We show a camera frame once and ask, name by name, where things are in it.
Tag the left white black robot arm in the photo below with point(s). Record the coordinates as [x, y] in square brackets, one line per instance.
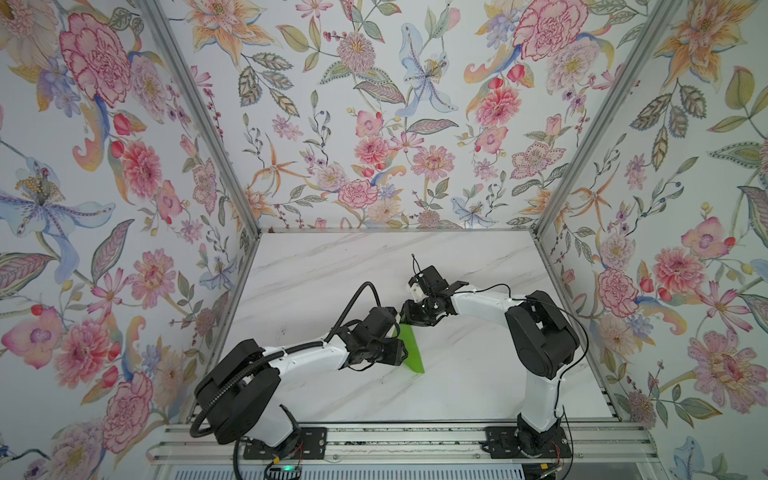
[236, 398]

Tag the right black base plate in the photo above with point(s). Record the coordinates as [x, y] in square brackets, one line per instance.
[513, 442]

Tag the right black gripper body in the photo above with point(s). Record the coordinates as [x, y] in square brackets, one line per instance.
[421, 313]

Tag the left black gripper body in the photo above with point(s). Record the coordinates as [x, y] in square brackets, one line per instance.
[372, 350]

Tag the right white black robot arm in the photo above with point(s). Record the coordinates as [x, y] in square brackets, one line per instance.
[545, 343]

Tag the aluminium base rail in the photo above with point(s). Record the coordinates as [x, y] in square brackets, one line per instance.
[588, 441]

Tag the left aluminium corner post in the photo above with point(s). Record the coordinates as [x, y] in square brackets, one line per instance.
[159, 26]

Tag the right aluminium corner post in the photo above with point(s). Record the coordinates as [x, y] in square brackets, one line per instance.
[619, 92]

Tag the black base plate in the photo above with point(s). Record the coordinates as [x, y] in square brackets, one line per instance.
[513, 442]
[307, 443]

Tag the aluminium corner post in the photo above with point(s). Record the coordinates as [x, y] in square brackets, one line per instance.
[619, 92]
[159, 26]

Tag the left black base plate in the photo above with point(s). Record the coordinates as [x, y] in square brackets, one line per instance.
[307, 443]

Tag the green square paper sheet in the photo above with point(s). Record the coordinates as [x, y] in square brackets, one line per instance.
[413, 361]

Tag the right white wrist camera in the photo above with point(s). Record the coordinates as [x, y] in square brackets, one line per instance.
[416, 291]

